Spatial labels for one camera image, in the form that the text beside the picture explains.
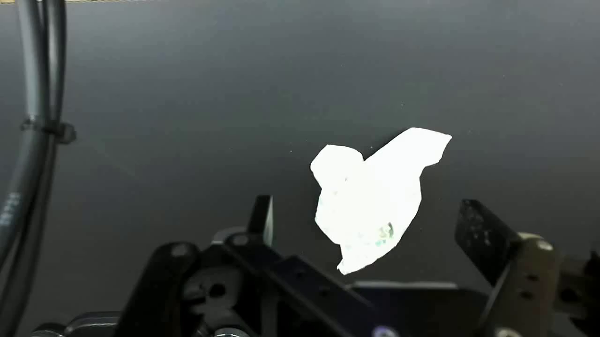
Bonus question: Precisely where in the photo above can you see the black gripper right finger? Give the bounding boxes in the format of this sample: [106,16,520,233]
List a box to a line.
[453,199,600,337]

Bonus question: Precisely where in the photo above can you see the black cable tie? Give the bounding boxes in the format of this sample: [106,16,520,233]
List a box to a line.
[18,117,78,147]

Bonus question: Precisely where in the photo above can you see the thick grey cable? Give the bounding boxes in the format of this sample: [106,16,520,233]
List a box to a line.
[0,0,52,269]

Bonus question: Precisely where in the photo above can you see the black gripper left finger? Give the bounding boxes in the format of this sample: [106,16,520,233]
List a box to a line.
[114,194,400,337]

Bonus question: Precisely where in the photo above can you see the thin black cable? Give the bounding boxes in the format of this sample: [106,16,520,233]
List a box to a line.
[0,0,69,337]

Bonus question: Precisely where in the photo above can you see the white floral cloth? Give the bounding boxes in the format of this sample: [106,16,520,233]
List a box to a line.
[307,126,453,278]

